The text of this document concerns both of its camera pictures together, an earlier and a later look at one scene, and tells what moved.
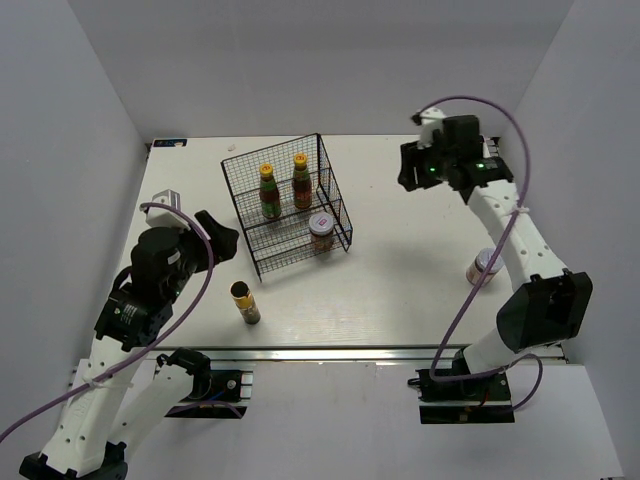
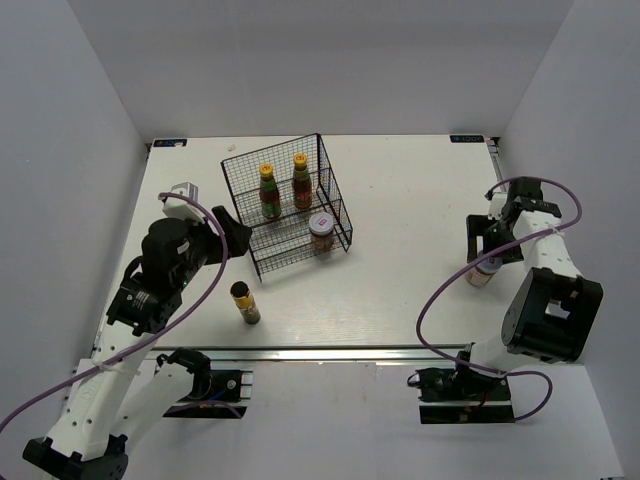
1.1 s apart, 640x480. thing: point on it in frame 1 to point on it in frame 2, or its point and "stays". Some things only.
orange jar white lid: (321, 227) stays
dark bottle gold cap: (246, 301) stays
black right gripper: (411, 157) to (475, 227)
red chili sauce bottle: (301, 182) stays
